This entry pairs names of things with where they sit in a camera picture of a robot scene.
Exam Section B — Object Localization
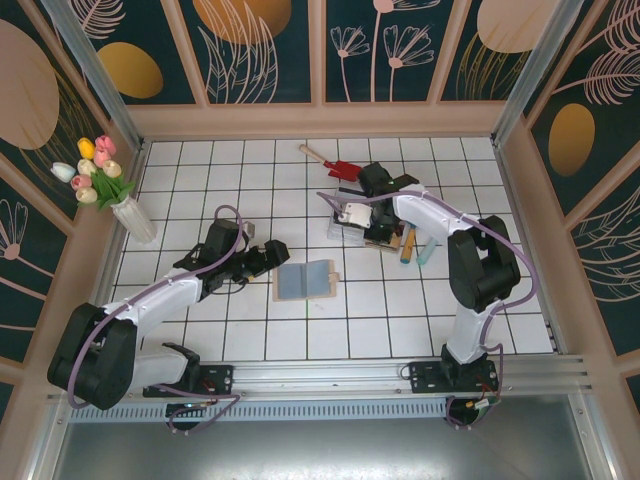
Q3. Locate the white ribbed vase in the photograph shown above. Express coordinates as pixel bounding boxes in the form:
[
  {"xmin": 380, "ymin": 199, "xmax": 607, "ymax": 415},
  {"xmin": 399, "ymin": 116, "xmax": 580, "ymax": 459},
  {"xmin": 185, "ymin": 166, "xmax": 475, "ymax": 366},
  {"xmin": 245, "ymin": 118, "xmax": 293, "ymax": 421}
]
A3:
[{"xmin": 110, "ymin": 195, "xmax": 159, "ymax": 245}]

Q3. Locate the beige leather card holder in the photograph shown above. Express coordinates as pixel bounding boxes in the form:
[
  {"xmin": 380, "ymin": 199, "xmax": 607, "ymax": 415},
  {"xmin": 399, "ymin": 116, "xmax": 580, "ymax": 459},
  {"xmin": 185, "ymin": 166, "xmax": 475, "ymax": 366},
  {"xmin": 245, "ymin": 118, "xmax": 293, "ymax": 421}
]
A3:
[{"xmin": 272, "ymin": 258, "xmax": 342, "ymax": 304}]

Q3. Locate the grey slotted cable duct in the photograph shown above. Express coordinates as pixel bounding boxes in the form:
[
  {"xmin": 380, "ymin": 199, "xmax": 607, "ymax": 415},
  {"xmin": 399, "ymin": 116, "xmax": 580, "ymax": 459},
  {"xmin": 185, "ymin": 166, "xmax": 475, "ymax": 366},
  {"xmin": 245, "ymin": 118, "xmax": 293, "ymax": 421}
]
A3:
[{"xmin": 67, "ymin": 397, "xmax": 451, "ymax": 424}]

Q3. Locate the clear acrylic organizer box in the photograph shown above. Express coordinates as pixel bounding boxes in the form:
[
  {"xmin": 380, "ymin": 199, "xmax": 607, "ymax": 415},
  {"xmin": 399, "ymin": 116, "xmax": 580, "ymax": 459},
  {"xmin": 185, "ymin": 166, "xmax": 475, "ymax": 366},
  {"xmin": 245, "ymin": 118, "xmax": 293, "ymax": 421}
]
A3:
[{"xmin": 325, "ymin": 185, "xmax": 405, "ymax": 249}]

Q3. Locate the aluminium frame post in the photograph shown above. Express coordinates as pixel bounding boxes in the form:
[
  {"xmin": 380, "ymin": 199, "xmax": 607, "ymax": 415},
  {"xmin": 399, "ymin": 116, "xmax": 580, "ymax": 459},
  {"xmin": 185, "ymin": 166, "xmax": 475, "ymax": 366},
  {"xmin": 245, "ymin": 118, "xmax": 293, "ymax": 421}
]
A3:
[
  {"xmin": 39, "ymin": 0, "xmax": 149, "ymax": 151},
  {"xmin": 489, "ymin": 0, "xmax": 581, "ymax": 146}
]

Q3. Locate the light blue toy rake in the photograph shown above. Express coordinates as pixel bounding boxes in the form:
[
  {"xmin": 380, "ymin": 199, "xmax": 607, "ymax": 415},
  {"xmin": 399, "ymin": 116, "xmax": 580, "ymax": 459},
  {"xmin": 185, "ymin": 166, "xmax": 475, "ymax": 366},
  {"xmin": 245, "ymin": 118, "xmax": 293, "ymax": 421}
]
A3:
[{"xmin": 414, "ymin": 237, "xmax": 438, "ymax": 267}]

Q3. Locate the red toy shovel wooden handle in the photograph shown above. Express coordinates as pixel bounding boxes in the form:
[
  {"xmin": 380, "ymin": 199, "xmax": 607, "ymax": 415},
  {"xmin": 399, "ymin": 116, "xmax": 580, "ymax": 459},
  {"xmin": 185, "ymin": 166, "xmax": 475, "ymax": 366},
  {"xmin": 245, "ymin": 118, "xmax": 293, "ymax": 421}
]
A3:
[{"xmin": 298, "ymin": 143, "xmax": 364, "ymax": 182}]

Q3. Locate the engraved wooden card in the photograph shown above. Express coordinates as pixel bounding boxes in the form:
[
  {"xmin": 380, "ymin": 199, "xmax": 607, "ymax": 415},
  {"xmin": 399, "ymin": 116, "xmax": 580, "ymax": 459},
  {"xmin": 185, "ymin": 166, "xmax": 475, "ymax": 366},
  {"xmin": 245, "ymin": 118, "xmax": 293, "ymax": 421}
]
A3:
[{"xmin": 363, "ymin": 233, "xmax": 404, "ymax": 252}]

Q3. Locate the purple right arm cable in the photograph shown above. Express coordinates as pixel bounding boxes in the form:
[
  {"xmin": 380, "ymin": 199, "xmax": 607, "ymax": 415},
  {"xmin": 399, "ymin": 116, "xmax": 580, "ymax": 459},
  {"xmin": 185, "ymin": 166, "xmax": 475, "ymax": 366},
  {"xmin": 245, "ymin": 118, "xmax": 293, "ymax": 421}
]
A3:
[{"xmin": 317, "ymin": 187, "xmax": 536, "ymax": 431}]

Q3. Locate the artificial tulip bouquet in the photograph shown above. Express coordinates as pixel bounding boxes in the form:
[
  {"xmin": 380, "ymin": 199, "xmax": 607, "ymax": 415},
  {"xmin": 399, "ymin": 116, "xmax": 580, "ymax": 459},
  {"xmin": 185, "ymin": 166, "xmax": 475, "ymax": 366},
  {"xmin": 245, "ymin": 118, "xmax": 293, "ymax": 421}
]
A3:
[{"xmin": 49, "ymin": 134, "xmax": 136, "ymax": 211}]

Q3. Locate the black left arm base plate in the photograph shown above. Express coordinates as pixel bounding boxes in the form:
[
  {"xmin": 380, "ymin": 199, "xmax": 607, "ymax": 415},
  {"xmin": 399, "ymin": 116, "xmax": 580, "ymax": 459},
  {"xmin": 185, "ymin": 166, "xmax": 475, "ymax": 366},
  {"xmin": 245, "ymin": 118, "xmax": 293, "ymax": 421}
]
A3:
[{"xmin": 142, "ymin": 363, "xmax": 236, "ymax": 399}]

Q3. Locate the aluminium mounting rail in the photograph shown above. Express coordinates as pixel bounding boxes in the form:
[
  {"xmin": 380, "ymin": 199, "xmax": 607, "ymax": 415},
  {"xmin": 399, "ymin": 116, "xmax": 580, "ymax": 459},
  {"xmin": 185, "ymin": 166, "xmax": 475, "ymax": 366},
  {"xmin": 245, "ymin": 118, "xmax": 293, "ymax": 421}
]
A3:
[{"xmin": 47, "ymin": 353, "xmax": 594, "ymax": 407}]

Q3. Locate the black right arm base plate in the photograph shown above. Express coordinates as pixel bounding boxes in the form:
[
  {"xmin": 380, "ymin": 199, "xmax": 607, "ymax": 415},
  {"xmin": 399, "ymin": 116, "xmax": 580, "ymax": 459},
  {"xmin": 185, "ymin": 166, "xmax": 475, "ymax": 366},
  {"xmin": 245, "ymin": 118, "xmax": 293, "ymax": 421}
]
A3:
[{"xmin": 408, "ymin": 358, "xmax": 501, "ymax": 395}]

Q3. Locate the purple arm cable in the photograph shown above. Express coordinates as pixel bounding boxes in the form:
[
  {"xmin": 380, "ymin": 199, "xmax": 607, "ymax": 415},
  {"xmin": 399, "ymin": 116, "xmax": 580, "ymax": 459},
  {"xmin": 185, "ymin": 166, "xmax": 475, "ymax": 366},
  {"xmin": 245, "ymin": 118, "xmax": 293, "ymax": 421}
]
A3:
[
  {"xmin": 317, "ymin": 187, "xmax": 536, "ymax": 431},
  {"xmin": 67, "ymin": 204, "xmax": 246, "ymax": 436}
]

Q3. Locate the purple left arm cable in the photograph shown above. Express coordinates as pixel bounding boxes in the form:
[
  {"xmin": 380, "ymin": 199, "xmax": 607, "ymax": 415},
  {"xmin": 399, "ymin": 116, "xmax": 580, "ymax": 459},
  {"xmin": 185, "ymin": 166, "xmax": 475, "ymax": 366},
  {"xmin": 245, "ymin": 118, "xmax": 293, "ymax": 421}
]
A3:
[{"xmin": 67, "ymin": 204, "xmax": 246, "ymax": 436}]

